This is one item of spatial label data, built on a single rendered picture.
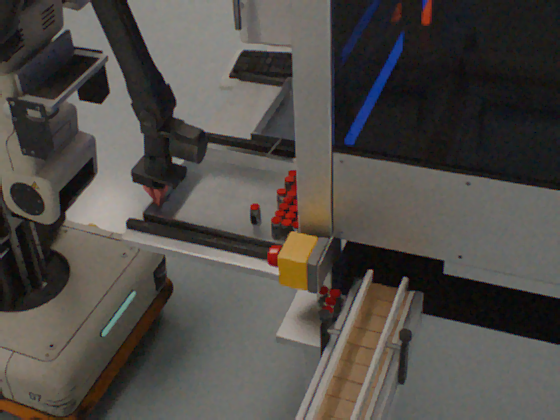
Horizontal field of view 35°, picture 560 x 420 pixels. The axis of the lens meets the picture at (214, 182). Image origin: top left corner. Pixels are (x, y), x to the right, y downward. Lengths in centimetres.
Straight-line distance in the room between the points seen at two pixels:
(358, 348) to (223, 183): 59
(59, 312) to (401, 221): 132
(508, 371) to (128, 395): 132
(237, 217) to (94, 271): 92
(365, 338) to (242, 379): 120
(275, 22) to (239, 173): 73
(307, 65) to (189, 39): 305
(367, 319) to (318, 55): 47
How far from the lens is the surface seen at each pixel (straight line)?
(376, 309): 157
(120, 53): 165
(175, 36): 447
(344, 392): 145
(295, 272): 153
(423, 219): 150
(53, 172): 220
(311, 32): 135
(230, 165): 199
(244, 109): 218
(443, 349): 170
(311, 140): 146
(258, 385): 267
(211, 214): 185
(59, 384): 243
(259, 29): 260
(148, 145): 175
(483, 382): 174
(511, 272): 153
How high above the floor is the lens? 205
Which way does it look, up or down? 37 degrees down
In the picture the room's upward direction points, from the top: 6 degrees counter-clockwise
